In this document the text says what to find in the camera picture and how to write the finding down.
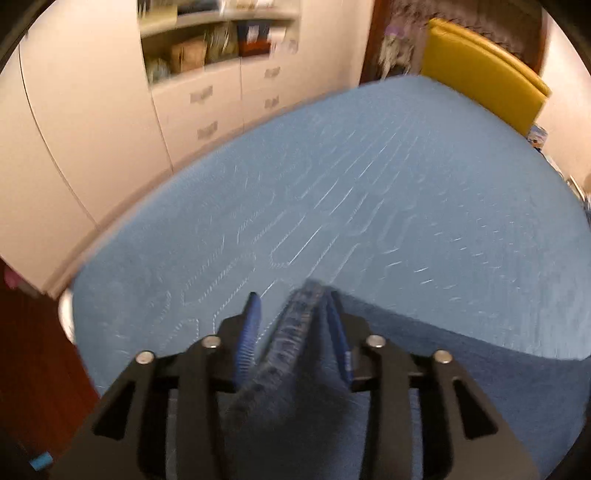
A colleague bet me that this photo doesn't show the dark blue denim jeans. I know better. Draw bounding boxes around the dark blue denim jeans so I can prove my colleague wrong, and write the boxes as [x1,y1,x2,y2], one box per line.
[222,281,590,479]

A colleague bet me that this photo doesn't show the small picture card box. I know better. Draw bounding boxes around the small picture card box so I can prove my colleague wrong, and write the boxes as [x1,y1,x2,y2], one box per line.
[527,124,548,151]

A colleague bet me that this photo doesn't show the cream wardrobe with shelves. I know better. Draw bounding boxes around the cream wardrobe with shelves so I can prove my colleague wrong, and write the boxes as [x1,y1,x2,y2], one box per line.
[1,1,374,295]

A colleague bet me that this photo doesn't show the beige handbag on shelf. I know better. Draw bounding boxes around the beige handbag on shelf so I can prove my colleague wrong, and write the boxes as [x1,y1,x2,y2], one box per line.
[170,38,207,74]

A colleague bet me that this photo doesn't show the yellow padded chair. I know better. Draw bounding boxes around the yellow padded chair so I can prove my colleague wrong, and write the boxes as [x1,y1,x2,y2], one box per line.
[420,18,551,136]

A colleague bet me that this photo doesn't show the blue quilted bed cover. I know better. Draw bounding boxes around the blue quilted bed cover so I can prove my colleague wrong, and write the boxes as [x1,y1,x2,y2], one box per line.
[69,74,591,480]

